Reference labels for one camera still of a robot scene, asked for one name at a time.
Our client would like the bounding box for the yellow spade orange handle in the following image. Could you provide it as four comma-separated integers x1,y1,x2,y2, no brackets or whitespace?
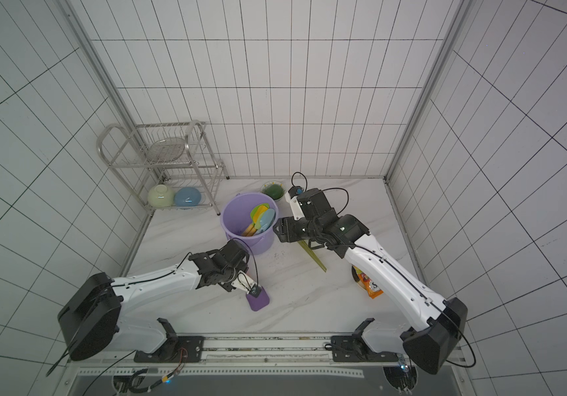
242,204,269,237

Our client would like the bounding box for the purple shovel pink handle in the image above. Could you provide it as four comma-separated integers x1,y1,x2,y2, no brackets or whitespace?
245,285,270,312

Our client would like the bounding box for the green trowel wooden handle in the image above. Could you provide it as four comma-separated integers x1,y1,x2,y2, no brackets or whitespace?
250,203,270,228

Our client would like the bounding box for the teal plastic shovel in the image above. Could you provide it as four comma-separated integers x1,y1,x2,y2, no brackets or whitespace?
255,208,276,235

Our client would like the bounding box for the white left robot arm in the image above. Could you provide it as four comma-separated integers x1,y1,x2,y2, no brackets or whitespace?
57,240,262,361

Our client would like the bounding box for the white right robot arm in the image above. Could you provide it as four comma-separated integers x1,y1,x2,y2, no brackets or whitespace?
273,186,468,375

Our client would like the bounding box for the green transparent watering can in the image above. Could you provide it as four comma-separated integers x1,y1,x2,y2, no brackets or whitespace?
298,240,327,272

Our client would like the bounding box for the purple plastic bucket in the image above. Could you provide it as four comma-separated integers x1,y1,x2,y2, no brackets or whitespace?
221,192,279,255

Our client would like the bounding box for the orange candy snack bag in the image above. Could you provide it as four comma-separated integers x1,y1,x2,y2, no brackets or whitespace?
351,266,383,299

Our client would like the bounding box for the blue bowl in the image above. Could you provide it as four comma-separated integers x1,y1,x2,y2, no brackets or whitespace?
174,186,202,207

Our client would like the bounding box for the pale green bowl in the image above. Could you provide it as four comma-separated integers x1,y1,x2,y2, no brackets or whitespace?
147,184,174,209

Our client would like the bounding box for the stainless steel dish rack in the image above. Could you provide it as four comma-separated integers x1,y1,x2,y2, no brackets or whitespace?
95,120,230,215

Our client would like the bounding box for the metal strainer dish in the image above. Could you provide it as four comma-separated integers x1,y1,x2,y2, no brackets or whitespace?
147,137,186,163

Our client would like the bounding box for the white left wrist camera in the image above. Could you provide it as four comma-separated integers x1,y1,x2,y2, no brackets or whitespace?
232,272,262,297

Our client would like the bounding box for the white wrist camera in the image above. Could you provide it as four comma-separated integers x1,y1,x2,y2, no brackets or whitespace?
232,272,262,297
284,186,304,220

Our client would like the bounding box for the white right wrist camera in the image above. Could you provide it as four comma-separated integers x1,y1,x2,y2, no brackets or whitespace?
284,186,304,220

